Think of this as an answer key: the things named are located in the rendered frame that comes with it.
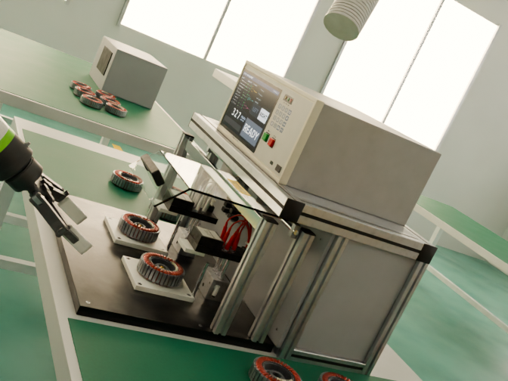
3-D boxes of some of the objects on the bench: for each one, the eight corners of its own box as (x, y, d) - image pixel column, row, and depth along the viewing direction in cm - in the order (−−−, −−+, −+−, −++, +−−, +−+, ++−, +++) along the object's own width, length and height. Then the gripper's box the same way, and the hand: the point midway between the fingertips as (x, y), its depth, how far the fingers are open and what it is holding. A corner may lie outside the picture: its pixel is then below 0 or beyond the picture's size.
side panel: (278, 358, 154) (339, 236, 148) (273, 351, 157) (332, 230, 150) (370, 376, 168) (429, 264, 161) (363, 369, 170) (422, 258, 164)
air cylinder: (178, 254, 183) (185, 236, 182) (170, 242, 190) (178, 224, 189) (193, 258, 186) (202, 240, 185) (186, 246, 192) (193, 229, 191)
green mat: (36, 190, 189) (37, 190, 189) (22, 128, 241) (22, 128, 241) (304, 264, 233) (304, 264, 233) (243, 199, 286) (243, 199, 286)
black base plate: (75, 314, 133) (79, 305, 133) (44, 195, 188) (47, 188, 188) (271, 352, 155) (274, 345, 155) (192, 236, 210) (194, 230, 210)
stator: (239, 366, 142) (246, 351, 141) (280, 371, 148) (287, 357, 147) (261, 400, 133) (269, 384, 132) (305, 404, 139) (312, 389, 138)
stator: (141, 282, 153) (147, 268, 152) (131, 260, 162) (137, 246, 161) (185, 292, 158) (191, 279, 157) (172, 270, 167) (178, 257, 167)
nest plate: (134, 289, 150) (136, 285, 150) (121, 259, 163) (122, 255, 163) (193, 302, 157) (194, 298, 157) (175, 272, 170) (178, 268, 170)
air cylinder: (204, 298, 163) (213, 279, 162) (195, 283, 169) (204, 264, 168) (222, 302, 165) (231, 283, 164) (212, 287, 172) (221, 269, 170)
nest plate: (113, 243, 171) (116, 238, 171) (103, 219, 184) (105, 215, 184) (166, 256, 178) (168, 252, 178) (153, 233, 191) (155, 229, 191)
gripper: (4, 155, 149) (68, 219, 160) (0, 204, 127) (74, 274, 138) (31, 134, 149) (93, 200, 160) (32, 181, 127) (103, 252, 138)
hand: (81, 231), depth 148 cm, fingers open, 13 cm apart
